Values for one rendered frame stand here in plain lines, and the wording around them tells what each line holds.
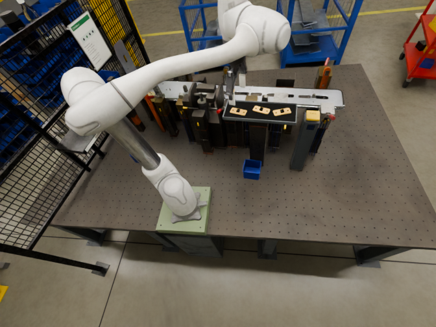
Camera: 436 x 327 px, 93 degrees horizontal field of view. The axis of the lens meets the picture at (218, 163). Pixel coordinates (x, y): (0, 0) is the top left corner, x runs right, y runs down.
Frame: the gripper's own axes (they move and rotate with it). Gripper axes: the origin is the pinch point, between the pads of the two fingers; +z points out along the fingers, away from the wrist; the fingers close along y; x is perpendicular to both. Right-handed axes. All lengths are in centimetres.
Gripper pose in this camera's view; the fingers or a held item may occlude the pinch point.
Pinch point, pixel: (237, 93)
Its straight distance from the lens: 105.2
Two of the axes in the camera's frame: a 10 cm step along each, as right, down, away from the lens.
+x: -9.0, -2.8, 3.3
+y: 4.1, -7.8, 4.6
